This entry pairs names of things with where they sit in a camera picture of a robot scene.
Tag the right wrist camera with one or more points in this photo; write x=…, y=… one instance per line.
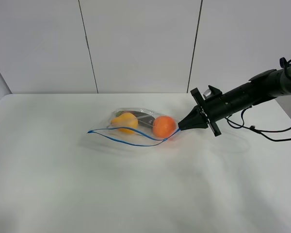
x=211, y=92

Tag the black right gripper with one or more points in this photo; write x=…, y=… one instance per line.
x=199, y=117

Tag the yellow pear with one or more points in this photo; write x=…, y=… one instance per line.
x=125, y=122

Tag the clear zip bag blue seal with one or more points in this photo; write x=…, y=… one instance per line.
x=143, y=137

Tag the orange fruit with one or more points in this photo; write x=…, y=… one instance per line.
x=163, y=126

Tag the dark purple eggplant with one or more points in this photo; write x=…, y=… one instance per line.
x=144, y=119

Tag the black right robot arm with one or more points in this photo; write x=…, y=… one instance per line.
x=213, y=105

